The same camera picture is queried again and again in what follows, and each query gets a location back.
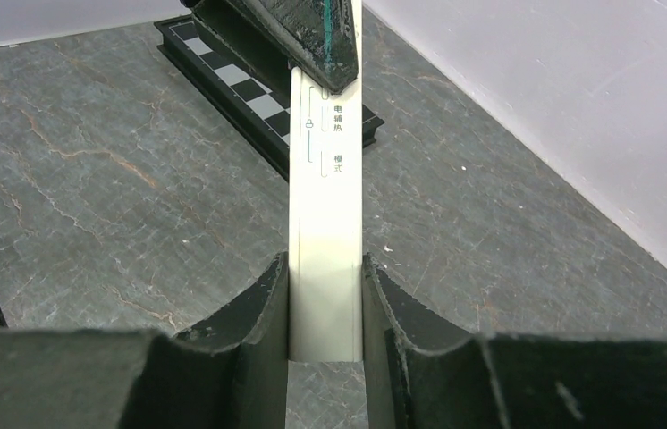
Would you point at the black white checkerboard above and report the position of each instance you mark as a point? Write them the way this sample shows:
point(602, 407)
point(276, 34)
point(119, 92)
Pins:
point(261, 115)

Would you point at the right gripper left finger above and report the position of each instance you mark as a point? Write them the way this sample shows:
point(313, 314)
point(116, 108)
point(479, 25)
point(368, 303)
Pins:
point(247, 342)

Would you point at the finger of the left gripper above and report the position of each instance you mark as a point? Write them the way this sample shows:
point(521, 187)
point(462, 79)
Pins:
point(268, 38)

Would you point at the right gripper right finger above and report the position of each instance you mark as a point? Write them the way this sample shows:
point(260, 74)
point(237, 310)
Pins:
point(421, 370)

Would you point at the white long remote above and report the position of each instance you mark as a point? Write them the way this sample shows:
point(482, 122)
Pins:
point(325, 222)

